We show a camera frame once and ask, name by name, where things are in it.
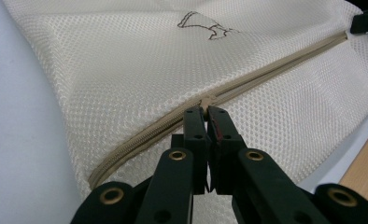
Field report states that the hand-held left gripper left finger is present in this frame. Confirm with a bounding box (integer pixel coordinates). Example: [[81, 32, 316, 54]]
[[171, 105, 212, 196]]

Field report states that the light wooden board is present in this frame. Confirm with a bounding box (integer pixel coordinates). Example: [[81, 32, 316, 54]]
[[338, 120, 368, 203]]

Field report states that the white mesh laundry bag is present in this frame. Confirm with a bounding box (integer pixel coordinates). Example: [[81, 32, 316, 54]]
[[3, 0, 368, 224]]

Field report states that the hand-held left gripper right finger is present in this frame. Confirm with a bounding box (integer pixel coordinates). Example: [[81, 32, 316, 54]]
[[206, 105, 248, 196]]

